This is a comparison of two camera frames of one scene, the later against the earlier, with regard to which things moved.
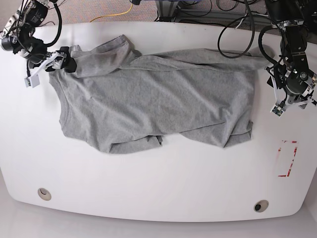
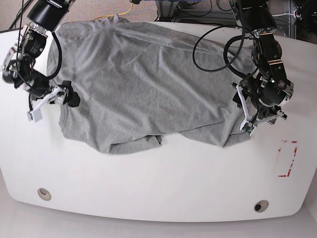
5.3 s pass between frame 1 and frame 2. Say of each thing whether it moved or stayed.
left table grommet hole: stayed
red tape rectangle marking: stayed
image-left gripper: moved
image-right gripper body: moved
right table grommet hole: stayed
